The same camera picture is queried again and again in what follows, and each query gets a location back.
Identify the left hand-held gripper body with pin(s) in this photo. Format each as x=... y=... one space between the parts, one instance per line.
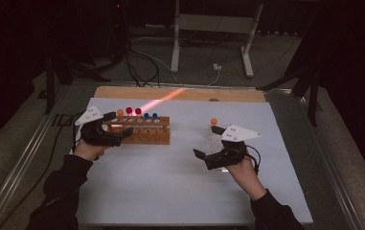
x=89 y=116

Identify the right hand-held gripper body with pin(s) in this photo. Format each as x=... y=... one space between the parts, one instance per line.
x=239 y=133

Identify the orange ball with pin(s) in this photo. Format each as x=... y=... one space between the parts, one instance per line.
x=214 y=121

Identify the orange cap test tube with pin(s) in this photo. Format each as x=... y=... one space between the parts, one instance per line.
x=120 y=112

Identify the red cap test tube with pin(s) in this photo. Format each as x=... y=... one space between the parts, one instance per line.
x=138 y=111
x=129 y=110

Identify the wooden test tube rack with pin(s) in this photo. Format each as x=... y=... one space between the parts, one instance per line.
x=151 y=139

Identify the blue cap test tube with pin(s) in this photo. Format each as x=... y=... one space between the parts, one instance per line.
x=155 y=115
x=146 y=115

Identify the person's left hand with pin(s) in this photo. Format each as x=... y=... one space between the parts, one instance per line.
x=87 y=151

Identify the person's right hand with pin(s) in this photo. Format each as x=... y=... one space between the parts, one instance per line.
x=248 y=179

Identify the black metal stand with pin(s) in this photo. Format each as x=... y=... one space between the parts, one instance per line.
x=50 y=89
x=313 y=102

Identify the white power plug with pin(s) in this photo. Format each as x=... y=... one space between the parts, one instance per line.
x=217 y=66

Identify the white metal stand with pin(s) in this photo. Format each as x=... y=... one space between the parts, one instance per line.
x=215 y=24

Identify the black floor bracket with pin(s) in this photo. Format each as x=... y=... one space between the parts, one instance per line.
x=63 y=119

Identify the metal floor rail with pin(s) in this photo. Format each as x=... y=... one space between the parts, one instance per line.
x=20 y=166
x=234 y=87
x=333 y=166

